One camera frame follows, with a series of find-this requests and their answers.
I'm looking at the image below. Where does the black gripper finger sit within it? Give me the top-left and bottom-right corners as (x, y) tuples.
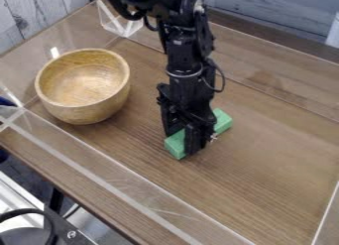
(184, 122), (216, 155)
(158, 101), (184, 137)

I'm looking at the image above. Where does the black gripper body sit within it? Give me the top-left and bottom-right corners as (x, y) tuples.
(156, 68), (217, 126)

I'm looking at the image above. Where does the green rectangular block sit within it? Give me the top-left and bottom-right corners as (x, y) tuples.
(164, 108), (233, 160)

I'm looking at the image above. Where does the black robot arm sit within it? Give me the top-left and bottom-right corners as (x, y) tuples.
(106, 0), (225, 155)

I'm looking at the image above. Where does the light wooden bowl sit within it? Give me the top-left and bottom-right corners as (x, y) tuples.
(34, 49), (130, 125)

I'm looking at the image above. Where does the black table leg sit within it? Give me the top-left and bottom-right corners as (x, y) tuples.
(49, 188), (65, 213)

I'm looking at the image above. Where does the clear acrylic tray wall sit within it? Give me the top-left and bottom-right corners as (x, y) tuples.
(0, 5), (339, 245)

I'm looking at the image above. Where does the clear acrylic corner bracket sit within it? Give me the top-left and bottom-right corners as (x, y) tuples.
(96, 0), (144, 38)

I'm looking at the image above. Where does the black metal bracket with screw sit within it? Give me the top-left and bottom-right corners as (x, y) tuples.
(44, 207), (97, 245)

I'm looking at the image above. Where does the black cable lower left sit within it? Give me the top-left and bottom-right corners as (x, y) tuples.
(0, 207), (60, 245)

